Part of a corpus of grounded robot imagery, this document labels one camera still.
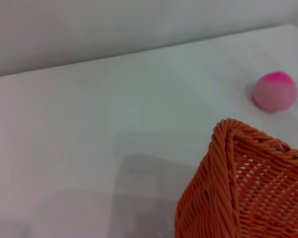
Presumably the orange woven plastic basket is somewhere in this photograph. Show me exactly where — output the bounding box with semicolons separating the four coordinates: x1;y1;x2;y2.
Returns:
174;118;298;238

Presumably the pink toy peach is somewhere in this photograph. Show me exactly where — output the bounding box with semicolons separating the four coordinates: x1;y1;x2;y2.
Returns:
253;71;298;111

